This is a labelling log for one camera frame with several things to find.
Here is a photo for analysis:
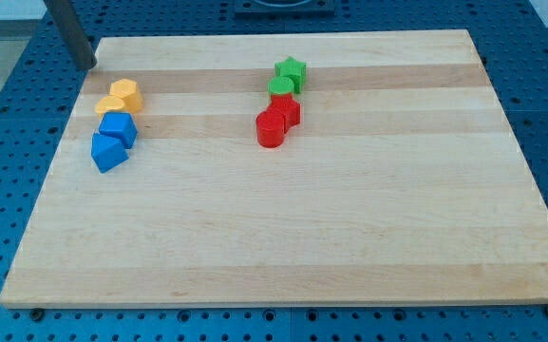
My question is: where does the blue cube block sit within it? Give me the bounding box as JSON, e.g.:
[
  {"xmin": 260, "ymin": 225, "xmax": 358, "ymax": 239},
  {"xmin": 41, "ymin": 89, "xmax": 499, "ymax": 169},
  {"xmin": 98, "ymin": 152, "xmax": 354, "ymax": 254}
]
[{"xmin": 98, "ymin": 112, "xmax": 138, "ymax": 149}]

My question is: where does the yellow heart block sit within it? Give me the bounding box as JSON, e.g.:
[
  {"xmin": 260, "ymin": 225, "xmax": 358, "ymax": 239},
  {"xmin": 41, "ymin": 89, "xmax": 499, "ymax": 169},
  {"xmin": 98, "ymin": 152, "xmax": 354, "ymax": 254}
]
[{"xmin": 94, "ymin": 95, "xmax": 127, "ymax": 119}]

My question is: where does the red cylinder block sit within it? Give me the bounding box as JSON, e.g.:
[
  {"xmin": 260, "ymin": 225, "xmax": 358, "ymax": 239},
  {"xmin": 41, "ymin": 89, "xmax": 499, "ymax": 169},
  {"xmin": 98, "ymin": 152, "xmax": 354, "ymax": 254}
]
[{"xmin": 255, "ymin": 110, "xmax": 285, "ymax": 148}]

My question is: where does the red star block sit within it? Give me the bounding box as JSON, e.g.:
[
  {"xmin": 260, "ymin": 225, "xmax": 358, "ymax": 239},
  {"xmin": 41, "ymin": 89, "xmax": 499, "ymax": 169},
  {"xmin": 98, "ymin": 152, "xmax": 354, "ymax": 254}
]
[{"xmin": 268, "ymin": 93, "xmax": 301, "ymax": 133}]

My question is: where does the green cylinder block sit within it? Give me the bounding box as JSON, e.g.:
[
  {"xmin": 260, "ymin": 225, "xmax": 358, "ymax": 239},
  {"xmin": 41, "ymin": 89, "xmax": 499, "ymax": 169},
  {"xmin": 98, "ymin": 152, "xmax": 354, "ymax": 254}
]
[{"xmin": 268, "ymin": 76, "xmax": 294, "ymax": 95}]

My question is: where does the green star block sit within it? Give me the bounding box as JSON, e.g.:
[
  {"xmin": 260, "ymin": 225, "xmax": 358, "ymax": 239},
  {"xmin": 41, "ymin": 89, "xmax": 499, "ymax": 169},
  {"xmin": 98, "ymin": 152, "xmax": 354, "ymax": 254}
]
[{"xmin": 274, "ymin": 56, "xmax": 307, "ymax": 93}]

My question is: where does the light wooden board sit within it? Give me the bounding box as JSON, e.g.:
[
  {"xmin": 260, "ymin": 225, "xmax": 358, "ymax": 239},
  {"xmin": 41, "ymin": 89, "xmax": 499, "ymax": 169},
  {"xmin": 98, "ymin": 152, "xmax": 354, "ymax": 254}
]
[{"xmin": 0, "ymin": 29, "xmax": 548, "ymax": 309}]

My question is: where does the yellow hexagon block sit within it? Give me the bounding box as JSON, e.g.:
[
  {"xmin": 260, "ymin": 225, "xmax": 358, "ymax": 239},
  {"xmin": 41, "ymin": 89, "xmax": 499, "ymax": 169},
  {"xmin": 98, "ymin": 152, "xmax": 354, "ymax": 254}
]
[{"xmin": 109, "ymin": 79, "xmax": 144, "ymax": 113}]

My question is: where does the blue triangle block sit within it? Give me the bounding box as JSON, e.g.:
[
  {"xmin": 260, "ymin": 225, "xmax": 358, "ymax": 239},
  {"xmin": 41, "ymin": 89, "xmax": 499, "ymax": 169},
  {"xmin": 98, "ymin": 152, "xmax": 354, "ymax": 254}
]
[{"xmin": 90, "ymin": 133, "xmax": 129, "ymax": 173}]

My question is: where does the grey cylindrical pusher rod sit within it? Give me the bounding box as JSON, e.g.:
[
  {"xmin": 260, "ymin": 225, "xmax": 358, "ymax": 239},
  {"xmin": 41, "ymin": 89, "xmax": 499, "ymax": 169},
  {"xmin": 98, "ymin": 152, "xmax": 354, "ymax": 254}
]
[{"xmin": 44, "ymin": 0, "xmax": 97, "ymax": 70}]

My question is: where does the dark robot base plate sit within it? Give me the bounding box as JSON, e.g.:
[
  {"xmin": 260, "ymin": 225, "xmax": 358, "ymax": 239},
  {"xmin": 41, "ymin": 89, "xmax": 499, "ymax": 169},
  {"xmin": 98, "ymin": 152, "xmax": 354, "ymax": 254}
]
[{"xmin": 234, "ymin": 0, "xmax": 336, "ymax": 17}]

